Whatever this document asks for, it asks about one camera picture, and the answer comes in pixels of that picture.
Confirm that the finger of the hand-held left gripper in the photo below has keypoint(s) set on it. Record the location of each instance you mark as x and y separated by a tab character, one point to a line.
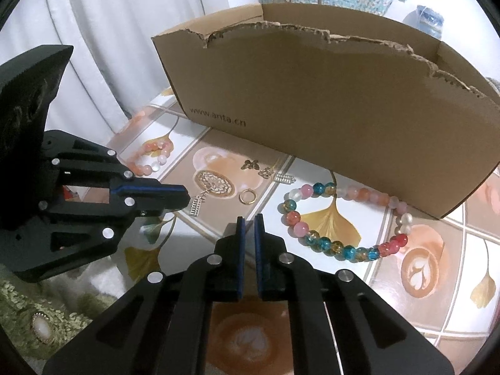
156	205
156	189

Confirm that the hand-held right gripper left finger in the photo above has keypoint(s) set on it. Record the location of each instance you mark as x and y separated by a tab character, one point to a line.
240	261

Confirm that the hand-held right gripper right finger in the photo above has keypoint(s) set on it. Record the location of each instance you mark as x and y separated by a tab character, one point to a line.
258	258

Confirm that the silver abacus earring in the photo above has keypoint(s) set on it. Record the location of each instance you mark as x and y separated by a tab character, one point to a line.
196	206
284	179

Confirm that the brown cardboard box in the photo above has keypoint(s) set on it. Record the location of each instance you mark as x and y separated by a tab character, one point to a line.
312	105

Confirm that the round gold filigree earring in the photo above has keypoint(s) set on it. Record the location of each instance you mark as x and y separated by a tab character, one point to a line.
214	182

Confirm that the gold butterfly charm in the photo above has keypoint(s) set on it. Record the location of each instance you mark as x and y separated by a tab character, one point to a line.
250	164
266	172

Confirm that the white curtain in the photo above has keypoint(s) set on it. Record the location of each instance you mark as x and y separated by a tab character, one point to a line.
117	47

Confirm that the green cream fluffy garment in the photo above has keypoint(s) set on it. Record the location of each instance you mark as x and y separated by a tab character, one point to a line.
23	300

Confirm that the oval pearl brooch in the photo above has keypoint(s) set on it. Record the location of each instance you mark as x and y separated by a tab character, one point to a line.
40	326

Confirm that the water dispenser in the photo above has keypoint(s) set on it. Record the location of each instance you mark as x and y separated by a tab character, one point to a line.
425	19

